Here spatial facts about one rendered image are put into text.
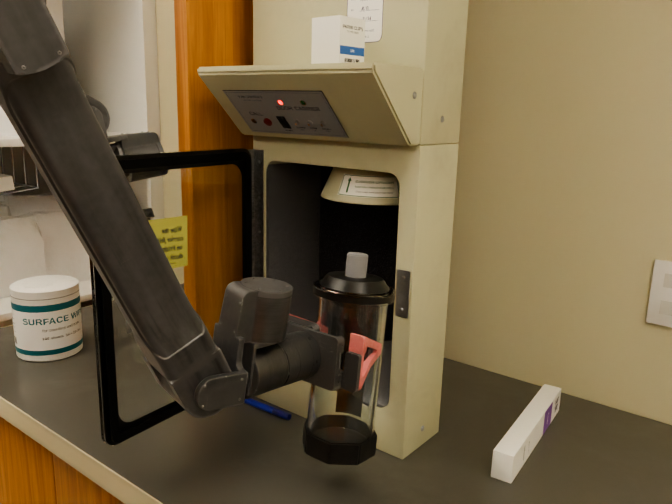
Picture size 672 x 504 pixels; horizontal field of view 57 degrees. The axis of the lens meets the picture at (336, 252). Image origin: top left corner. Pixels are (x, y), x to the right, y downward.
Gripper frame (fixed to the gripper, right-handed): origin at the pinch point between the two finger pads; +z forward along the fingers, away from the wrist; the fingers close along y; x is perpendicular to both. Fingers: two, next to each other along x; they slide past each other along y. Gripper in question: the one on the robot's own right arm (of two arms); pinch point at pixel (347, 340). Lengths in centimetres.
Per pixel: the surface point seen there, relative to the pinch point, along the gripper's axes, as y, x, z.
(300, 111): 12.8, -29.7, 1.3
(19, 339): 76, 18, -7
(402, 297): -1.5, -4.9, 10.4
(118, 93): 133, -37, 50
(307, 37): 17.5, -40.9, 7.0
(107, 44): 138, -52, 49
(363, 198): 7.7, -18.1, 11.4
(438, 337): -3.0, 2.4, 20.0
